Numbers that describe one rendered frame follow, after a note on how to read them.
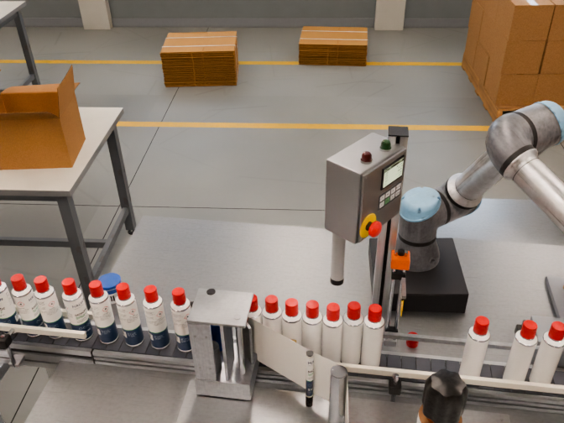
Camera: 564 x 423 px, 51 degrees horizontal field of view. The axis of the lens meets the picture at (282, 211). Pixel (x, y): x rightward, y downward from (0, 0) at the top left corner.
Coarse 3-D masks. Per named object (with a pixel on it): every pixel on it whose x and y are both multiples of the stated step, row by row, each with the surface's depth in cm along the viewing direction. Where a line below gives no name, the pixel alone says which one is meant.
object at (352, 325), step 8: (352, 304) 148; (352, 312) 146; (360, 312) 148; (344, 320) 149; (352, 320) 148; (360, 320) 148; (344, 328) 150; (352, 328) 148; (360, 328) 149; (344, 336) 152; (352, 336) 150; (360, 336) 151; (344, 344) 153; (352, 344) 152; (360, 344) 153; (344, 352) 155; (352, 352) 154; (360, 352) 156; (344, 360) 156; (352, 360) 155
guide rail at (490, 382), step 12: (360, 372) 153; (372, 372) 153; (384, 372) 152; (396, 372) 151; (408, 372) 151; (420, 372) 151; (432, 372) 151; (480, 384) 150; (492, 384) 149; (504, 384) 148; (516, 384) 148; (528, 384) 147; (540, 384) 147; (552, 384) 147
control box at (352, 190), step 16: (352, 144) 134; (368, 144) 134; (336, 160) 128; (352, 160) 128; (384, 160) 129; (336, 176) 129; (352, 176) 125; (368, 176) 125; (336, 192) 131; (352, 192) 127; (368, 192) 128; (400, 192) 140; (336, 208) 134; (352, 208) 130; (368, 208) 131; (384, 208) 137; (336, 224) 136; (352, 224) 132; (352, 240) 134
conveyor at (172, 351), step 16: (144, 336) 168; (144, 352) 163; (160, 352) 162; (176, 352) 162; (400, 368) 157; (416, 368) 157; (432, 368) 156; (448, 368) 156; (496, 368) 156; (560, 384) 151
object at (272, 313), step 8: (272, 296) 150; (272, 304) 148; (264, 312) 151; (272, 312) 150; (280, 312) 152; (264, 320) 152; (272, 320) 150; (280, 320) 152; (272, 328) 152; (280, 328) 154
